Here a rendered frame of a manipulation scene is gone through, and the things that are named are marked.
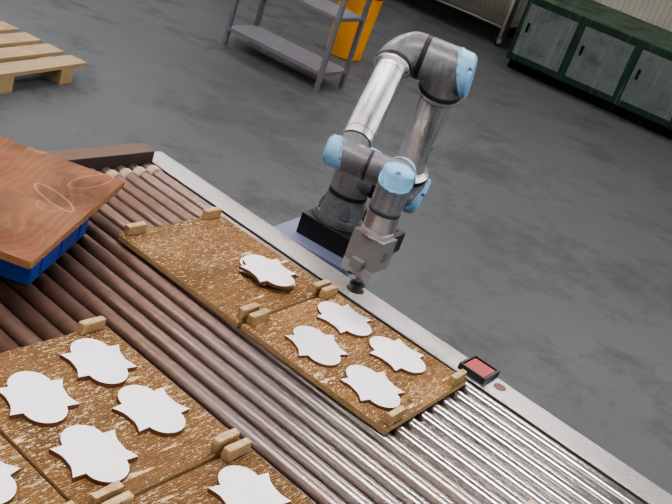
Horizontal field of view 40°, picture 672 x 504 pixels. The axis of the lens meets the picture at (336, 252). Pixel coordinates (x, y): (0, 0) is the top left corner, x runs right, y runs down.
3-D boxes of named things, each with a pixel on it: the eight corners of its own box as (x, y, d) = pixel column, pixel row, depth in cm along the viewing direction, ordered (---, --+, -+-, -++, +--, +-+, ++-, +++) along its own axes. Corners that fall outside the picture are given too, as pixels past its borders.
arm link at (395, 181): (420, 168, 208) (415, 179, 200) (403, 211, 212) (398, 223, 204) (387, 155, 208) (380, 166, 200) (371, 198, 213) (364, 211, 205)
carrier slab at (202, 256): (217, 218, 252) (218, 213, 251) (329, 295, 233) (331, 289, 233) (117, 239, 224) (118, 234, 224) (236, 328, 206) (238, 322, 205)
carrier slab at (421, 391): (331, 296, 233) (333, 290, 233) (465, 385, 215) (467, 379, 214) (239, 330, 205) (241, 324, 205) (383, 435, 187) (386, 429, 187)
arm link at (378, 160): (379, 144, 219) (371, 156, 209) (423, 162, 218) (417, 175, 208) (368, 173, 222) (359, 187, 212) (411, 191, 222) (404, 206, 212)
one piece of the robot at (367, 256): (350, 213, 206) (328, 276, 213) (381, 232, 202) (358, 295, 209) (374, 207, 214) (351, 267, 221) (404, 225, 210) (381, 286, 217)
